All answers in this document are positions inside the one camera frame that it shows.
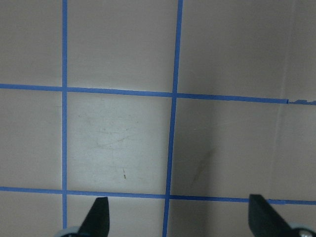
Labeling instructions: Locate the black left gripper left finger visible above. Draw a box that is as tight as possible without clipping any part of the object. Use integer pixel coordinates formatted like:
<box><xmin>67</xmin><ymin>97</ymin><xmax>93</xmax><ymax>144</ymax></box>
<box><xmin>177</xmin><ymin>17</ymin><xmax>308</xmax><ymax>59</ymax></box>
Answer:
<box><xmin>78</xmin><ymin>197</ymin><xmax>110</xmax><ymax>237</ymax></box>

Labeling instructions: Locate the brown paper table cover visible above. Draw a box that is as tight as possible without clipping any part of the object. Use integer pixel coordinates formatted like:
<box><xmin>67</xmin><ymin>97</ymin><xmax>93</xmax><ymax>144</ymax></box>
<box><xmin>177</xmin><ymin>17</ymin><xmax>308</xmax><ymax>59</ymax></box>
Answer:
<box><xmin>0</xmin><ymin>0</ymin><xmax>316</xmax><ymax>237</ymax></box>

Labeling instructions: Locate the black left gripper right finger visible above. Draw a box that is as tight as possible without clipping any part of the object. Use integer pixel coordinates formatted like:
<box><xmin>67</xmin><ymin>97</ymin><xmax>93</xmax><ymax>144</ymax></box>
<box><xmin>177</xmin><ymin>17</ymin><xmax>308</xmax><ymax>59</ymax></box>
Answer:
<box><xmin>248</xmin><ymin>194</ymin><xmax>292</xmax><ymax>237</ymax></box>

